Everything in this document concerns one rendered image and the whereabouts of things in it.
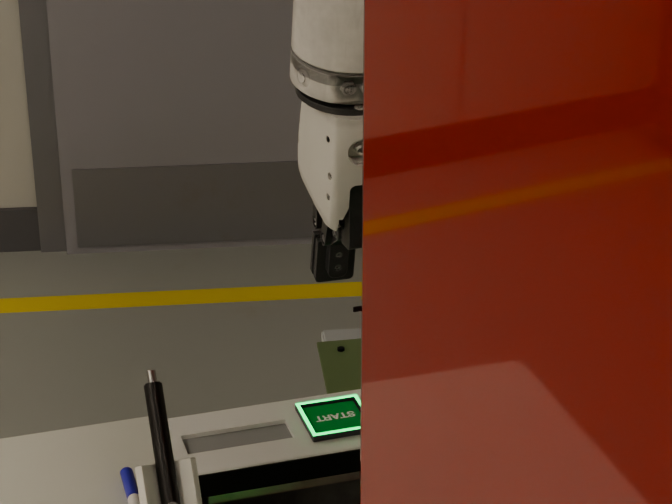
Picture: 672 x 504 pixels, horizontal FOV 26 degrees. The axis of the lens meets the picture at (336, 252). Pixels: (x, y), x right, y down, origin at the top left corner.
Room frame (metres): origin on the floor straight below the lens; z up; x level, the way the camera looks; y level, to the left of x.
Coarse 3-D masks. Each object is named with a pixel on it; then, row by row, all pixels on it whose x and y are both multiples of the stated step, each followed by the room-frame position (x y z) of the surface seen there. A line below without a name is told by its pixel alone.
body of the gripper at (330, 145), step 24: (312, 120) 1.03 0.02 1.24; (336, 120) 0.99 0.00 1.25; (360, 120) 0.99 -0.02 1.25; (312, 144) 1.03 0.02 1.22; (336, 144) 0.99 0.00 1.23; (360, 144) 1.00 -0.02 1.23; (312, 168) 1.03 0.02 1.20; (336, 168) 0.99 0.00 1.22; (360, 168) 1.00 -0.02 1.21; (312, 192) 1.04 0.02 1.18; (336, 192) 1.00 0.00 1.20; (336, 216) 1.00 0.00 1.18
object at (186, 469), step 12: (144, 468) 0.78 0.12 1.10; (180, 468) 0.79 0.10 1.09; (192, 468) 0.78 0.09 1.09; (144, 480) 0.77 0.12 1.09; (156, 480) 0.78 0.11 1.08; (180, 480) 0.78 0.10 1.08; (192, 480) 0.78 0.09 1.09; (144, 492) 0.77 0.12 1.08; (156, 492) 0.78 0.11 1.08; (180, 492) 0.78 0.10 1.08; (192, 492) 0.78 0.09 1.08
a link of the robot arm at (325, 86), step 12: (300, 60) 1.01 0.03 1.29; (300, 72) 1.01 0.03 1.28; (312, 72) 1.00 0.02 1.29; (324, 72) 0.99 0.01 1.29; (300, 84) 1.01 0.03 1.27; (312, 84) 1.00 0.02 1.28; (324, 84) 0.99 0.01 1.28; (336, 84) 0.99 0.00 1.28; (348, 84) 0.99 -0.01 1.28; (360, 84) 1.00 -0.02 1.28; (312, 96) 1.00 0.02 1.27; (324, 96) 0.99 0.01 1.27; (336, 96) 0.99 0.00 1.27; (348, 96) 1.00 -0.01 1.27; (360, 96) 1.00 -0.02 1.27
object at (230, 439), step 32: (192, 416) 1.07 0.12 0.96; (224, 416) 1.07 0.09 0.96; (256, 416) 1.07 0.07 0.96; (288, 416) 1.07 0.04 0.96; (192, 448) 1.03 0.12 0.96; (224, 448) 1.02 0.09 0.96; (256, 448) 1.02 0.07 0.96; (288, 448) 1.02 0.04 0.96; (320, 448) 1.02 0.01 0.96; (352, 448) 1.02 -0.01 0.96
